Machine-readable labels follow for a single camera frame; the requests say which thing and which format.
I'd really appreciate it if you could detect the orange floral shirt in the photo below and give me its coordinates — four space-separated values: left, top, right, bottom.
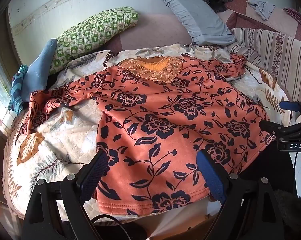
25 54 274 216

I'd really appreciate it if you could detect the striped floral bedspread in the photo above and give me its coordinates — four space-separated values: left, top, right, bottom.
228 28 301 101

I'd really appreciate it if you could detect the cream leaf-pattern blanket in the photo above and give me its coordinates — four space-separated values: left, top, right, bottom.
2 44 291 218

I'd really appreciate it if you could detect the small grey garment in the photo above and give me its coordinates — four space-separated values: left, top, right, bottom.
246 0 276 21

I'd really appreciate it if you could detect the teal striped cloth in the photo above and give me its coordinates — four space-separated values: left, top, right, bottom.
8 64 28 115

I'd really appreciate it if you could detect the grey-blue pillow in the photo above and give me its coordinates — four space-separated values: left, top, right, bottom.
162 0 235 46

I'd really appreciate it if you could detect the blue folded cloth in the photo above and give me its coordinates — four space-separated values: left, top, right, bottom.
21 38 57 103

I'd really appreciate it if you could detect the pink quilted mattress cover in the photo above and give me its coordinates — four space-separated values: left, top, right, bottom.
98 14 192 53

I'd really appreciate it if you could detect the green patterned pillow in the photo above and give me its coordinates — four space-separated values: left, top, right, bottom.
49 7 139 75

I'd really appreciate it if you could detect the black cable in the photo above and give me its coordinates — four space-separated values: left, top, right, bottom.
90 214 131 240

